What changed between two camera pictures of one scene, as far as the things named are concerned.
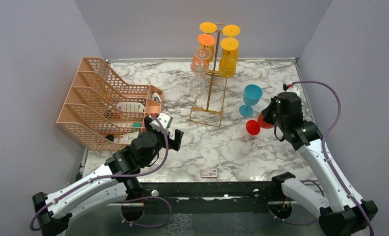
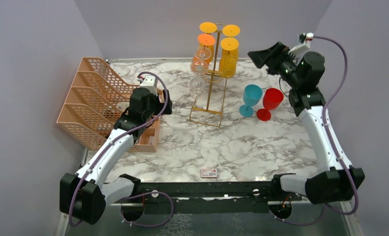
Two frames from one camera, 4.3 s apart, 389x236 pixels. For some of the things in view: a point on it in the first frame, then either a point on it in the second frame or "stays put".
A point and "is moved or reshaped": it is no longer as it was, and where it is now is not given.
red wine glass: (253, 127) is moved or reshaped
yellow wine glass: (208, 27) stays put
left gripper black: (175, 144) -> (159, 105)
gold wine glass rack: (211, 116) stays put
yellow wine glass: (231, 30) stays put
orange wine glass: (204, 54) stays put
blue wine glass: (252, 94) stays put
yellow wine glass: (227, 68) stays put
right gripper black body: (270, 115) -> (284, 66)
